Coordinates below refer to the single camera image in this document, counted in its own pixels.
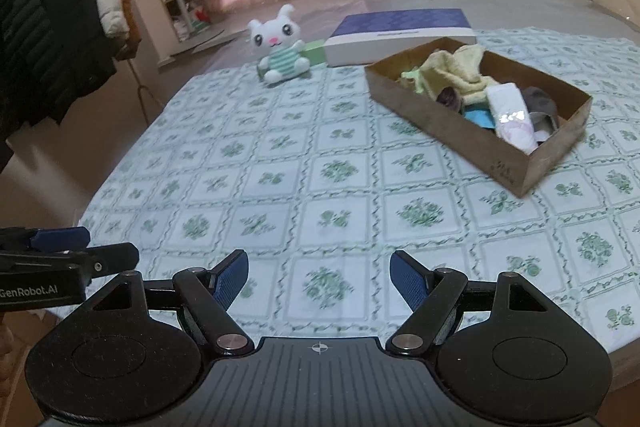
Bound blue surgical mask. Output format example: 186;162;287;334
463;104;496;132

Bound white pink tissue pack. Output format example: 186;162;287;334
486;82;537;155

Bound grey cloth face mask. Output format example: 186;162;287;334
522;87;560;143

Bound green microfiber cloth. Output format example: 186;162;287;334
398;68;424;94

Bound yellow terry towel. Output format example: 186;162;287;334
414;44;498;106

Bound person left hand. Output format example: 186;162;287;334
0;324;14;357

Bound green floral tablecloth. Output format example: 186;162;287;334
77;26;640;358

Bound black jacket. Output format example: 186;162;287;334
1;0;116;141

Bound orange jacket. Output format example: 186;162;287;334
116;0;142;61

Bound purple white flat box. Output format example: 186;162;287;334
323;9;476;67

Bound white bunny plush toy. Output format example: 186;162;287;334
247;4;310;86

